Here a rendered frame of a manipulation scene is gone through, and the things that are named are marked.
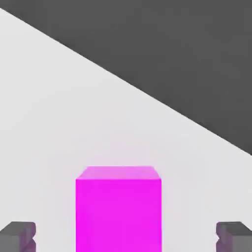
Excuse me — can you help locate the small magenta cube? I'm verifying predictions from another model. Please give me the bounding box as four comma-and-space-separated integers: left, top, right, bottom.
75, 165, 162, 252

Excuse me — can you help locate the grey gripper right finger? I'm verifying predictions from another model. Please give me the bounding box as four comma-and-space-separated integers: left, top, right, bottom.
216, 221, 252, 252

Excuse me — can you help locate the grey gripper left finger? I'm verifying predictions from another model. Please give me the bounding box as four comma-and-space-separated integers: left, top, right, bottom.
0, 221, 37, 252

